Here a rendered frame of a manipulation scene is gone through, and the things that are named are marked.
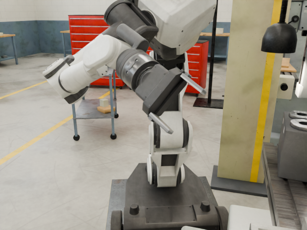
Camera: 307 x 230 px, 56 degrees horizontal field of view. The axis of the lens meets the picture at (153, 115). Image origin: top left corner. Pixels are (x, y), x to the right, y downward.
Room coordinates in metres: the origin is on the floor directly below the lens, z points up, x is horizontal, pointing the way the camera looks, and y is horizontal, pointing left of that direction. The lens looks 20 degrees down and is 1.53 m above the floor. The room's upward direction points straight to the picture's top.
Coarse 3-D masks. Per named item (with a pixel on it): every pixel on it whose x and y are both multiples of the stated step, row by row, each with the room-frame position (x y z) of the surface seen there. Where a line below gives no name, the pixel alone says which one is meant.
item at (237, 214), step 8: (232, 208) 0.84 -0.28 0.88; (240, 208) 0.84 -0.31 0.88; (248, 208) 0.84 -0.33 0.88; (232, 216) 0.79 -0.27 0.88; (240, 216) 0.79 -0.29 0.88; (248, 216) 0.79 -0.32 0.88; (256, 216) 0.79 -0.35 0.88; (264, 216) 0.79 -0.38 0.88; (232, 224) 0.76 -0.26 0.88; (240, 224) 0.76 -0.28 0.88; (248, 224) 0.76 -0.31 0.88; (264, 224) 0.76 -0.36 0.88
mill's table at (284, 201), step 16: (272, 144) 1.19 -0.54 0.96; (272, 160) 1.04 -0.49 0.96; (272, 176) 0.92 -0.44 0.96; (272, 192) 0.83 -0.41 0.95; (288, 192) 0.84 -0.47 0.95; (304, 192) 0.82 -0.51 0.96; (272, 208) 0.78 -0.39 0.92; (288, 208) 0.73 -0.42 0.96; (304, 208) 0.73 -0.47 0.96; (272, 224) 0.75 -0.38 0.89; (288, 224) 0.66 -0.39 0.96
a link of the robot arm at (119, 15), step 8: (120, 8) 0.99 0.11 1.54; (128, 8) 1.00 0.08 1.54; (112, 16) 0.98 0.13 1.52; (120, 16) 0.97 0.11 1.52; (128, 16) 0.97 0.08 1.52; (136, 16) 0.98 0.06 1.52; (112, 24) 0.99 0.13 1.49; (120, 24) 0.96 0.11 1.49; (128, 24) 0.96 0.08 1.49; (136, 24) 0.96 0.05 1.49; (144, 24) 0.97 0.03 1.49; (104, 32) 0.95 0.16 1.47; (112, 32) 0.94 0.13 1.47
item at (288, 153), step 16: (288, 112) 1.10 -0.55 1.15; (304, 112) 1.06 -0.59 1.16; (288, 128) 0.93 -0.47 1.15; (304, 128) 0.90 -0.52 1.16; (288, 144) 0.90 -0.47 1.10; (304, 144) 0.89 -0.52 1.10; (288, 160) 0.90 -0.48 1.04; (304, 160) 0.88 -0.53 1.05; (288, 176) 0.90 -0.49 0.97; (304, 176) 0.88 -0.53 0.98
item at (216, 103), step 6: (216, 6) 4.77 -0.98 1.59; (216, 12) 4.78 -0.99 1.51; (216, 18) 4.78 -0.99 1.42; (216, 24) 4.79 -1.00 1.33; (210, 60) 4.80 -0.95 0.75; (210, 66) 4.79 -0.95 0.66; (210, 72) 4.78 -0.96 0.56; (210, 78) 4.78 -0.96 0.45; (210, 84) 4.77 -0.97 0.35; (210, 90) 4.77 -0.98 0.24; (210, 96) 4.77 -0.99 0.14; (198, 102) 4.80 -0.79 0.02; (204, 102) 4.80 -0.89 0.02; (210, 102) 4.78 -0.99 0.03; (216, 102) 4.80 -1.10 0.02; (222, 102) 4.80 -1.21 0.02; (216, 108) 4.52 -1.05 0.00; (222, 108) 4.50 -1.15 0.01
